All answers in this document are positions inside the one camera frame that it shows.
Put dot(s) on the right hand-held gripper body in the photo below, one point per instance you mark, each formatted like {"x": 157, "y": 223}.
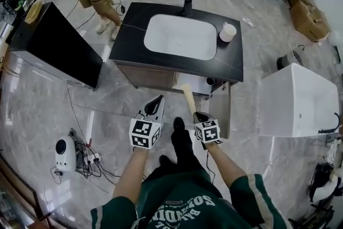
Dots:
{"x": 207, "y": 131}

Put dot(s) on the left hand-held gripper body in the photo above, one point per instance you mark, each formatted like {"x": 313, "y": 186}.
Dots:
{"x": 144, "y": 132}

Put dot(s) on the cream tube item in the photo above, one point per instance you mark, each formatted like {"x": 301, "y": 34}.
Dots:
{"x": 189, "y": 97}

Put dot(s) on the black-topped sink cabinet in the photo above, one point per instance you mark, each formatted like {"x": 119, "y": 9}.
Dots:
{"x": 171, "y": 64}

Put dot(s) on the person's left forearm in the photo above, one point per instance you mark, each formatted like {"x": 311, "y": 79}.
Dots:
{"x": 132, "y": 171}

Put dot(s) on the person's right forearm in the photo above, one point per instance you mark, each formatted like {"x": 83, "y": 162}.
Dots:
{"x": 223, "y": 162}

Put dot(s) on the person's black shoe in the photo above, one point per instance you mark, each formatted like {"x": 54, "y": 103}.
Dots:
{"x": 164, "y": 160}
{"x": 179, "y": 122}

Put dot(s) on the person's black trousers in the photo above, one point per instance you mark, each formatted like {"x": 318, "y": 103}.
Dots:
{"x": 185, "y": 153}

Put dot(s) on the white power strip with plugs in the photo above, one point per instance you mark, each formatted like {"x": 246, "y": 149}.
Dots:
{"x": 93, "y": 157}

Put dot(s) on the person's green printed shirt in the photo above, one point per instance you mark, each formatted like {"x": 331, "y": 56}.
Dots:
{"x": 185, "y": 203}

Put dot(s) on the white round-faced device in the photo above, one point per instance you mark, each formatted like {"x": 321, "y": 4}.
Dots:
{"x": 65, "y": 154}

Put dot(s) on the white cup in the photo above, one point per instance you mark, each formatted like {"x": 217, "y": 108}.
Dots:
{"x": 227, "y": 32}

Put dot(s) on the white bathtub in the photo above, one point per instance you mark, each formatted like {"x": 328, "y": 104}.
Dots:
{"x": 297, "y": 99}

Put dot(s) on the black faucet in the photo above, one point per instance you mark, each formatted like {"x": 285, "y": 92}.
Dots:
{"x": 187, "y": 2}

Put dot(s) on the large black cabinet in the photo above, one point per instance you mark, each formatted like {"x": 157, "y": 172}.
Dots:
{"x": 59, "y": 45}

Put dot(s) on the black bathtub tap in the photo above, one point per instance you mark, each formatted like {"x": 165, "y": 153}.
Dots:
{"x": 331, "y": 128}

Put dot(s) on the cardboard box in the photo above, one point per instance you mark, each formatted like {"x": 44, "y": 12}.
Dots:
{"x": 308, "y": 18}

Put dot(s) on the wooden bowl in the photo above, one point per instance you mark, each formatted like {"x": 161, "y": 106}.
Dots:
{"x": 33, "y": 12}

